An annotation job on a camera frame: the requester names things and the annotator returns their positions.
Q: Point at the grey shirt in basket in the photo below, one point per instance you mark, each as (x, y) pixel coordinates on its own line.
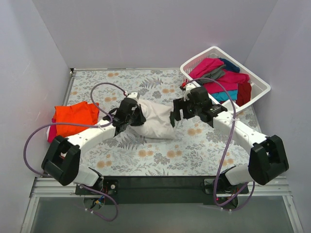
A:
(215, 74)

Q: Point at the white plastic laundry basket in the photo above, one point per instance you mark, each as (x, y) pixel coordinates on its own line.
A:
(259, 86)

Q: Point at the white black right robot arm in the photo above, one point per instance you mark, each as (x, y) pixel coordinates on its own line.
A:
(267, 156)

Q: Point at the teal shirt in basket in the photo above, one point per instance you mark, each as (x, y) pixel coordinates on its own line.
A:
(223, 96)

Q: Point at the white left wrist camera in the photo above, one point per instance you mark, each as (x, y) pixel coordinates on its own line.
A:
(132, 95)

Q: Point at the white green raglan t-shirt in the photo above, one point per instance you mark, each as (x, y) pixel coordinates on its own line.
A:
(157, 124)

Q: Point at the navy blue shirt in basket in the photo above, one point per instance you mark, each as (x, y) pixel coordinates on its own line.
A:
(229, 66)

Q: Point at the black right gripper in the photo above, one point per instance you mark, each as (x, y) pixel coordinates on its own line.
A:
(182, 109)

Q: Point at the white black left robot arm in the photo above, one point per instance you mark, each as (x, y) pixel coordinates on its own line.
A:
(62, 160)

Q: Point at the dark red shirt in basket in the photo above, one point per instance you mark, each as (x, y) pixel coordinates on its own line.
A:
(244, 94)

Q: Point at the magenta shirt in basket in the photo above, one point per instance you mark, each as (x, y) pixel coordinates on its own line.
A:
(206, 66)
(229, 81)

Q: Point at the black metal base rail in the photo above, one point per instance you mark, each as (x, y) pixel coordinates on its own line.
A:
(158, 189)

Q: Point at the folded pink t-shirt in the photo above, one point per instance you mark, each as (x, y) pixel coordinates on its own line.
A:
(51, 133)

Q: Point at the folded orange t-shirt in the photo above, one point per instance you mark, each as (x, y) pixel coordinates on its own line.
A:
(81, 113)

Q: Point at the floral patterned table mat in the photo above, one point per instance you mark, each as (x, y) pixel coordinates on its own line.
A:
(197, 148)

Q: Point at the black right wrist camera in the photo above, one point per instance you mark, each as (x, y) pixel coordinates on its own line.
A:
(196, 95)

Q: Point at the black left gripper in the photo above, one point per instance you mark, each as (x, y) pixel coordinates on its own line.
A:
(137, 115)

